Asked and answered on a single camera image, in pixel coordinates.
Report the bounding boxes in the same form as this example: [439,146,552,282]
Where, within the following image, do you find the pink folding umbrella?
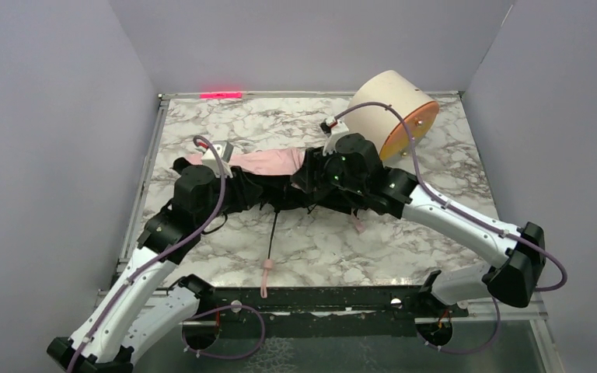
[172,148,305,298]

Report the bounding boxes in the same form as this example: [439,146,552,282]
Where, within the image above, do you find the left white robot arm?
[47,165,274,372]

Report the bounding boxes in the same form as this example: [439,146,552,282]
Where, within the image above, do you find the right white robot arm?
[290,134,545,308]

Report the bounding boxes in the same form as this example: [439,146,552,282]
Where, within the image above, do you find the beige cylindrical umbrella stand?
[344,70,439,161]

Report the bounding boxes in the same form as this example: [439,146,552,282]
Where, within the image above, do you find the pink tape marker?
[199,92,243,99]

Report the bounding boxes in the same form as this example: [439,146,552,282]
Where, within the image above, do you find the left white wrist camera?
[201,141,234,178]

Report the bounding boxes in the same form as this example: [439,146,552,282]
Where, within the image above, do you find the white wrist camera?
[201,141,234,178]
[319,117,350,156]

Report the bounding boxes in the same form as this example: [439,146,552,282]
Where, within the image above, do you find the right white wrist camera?
[319,117,350,156]

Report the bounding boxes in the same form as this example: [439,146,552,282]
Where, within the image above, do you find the aluminium table frame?
[77,91,567,373]

